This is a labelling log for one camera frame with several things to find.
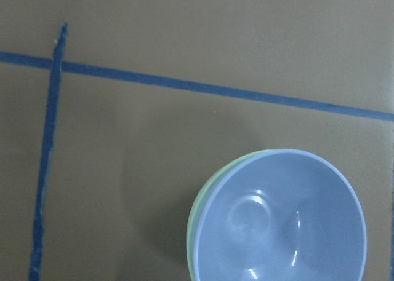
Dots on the blue bowl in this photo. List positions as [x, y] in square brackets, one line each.
[286, 214]

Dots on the green bowl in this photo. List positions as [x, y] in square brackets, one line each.
[200, 200]

